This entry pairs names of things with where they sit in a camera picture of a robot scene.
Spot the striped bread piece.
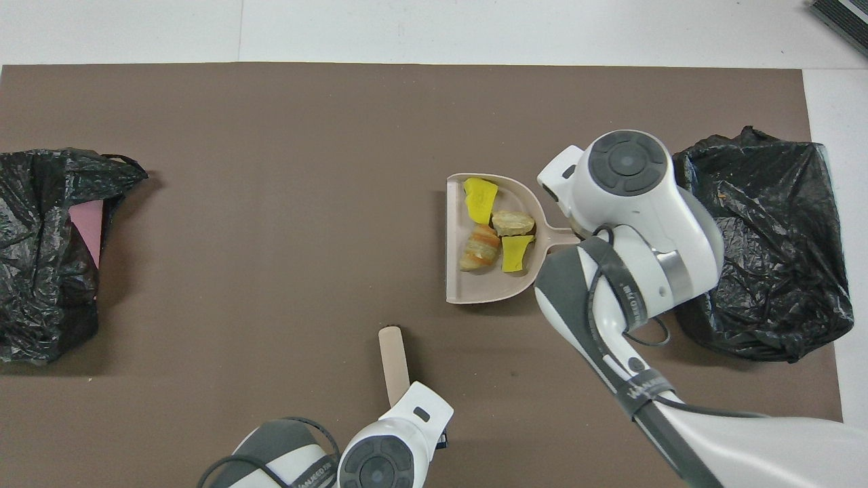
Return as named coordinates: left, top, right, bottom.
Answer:
left=460, top=224, right=502, bottom=273

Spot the beige plastic dustpan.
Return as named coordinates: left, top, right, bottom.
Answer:
left=445, top=173, right=584, bottom=306

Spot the yellow sponge piece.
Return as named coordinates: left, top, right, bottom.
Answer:
left=500, top=235, right=535, bottom=274
left=463, top=177, right=499, bottom=224

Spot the pale food scrap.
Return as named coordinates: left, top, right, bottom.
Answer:
left=491, top=210, right=536, bottom=238

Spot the beige hand brush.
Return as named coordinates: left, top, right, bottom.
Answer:
left=379, top=325, right=411, bottom=407

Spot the left black-bagged bin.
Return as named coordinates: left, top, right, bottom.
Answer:
left=671, top=125, right=855, bottom=363

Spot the pink plastic bin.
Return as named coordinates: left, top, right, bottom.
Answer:
left=68, top=200, right=104, bottom=270

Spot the right black-bagged pink bin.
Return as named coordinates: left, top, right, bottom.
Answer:
left=0, top=148, right=149, bottom=367

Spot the brown table mat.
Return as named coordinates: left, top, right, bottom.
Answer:
left=0, top=62, right=844, bottom=488

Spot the dark ribbed object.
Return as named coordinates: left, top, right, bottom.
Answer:
left=808, top=0, right=868, bottom=58

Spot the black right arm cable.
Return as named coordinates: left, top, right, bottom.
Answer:
left=587, top=227, right=767, bottom=418

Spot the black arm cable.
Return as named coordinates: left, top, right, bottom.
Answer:
left=587, top=227, right=767, bottom=418
left=197, top=417, right=340, bottom=488

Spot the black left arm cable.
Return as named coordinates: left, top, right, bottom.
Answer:
left=197, top=417, right=340, bottom=488

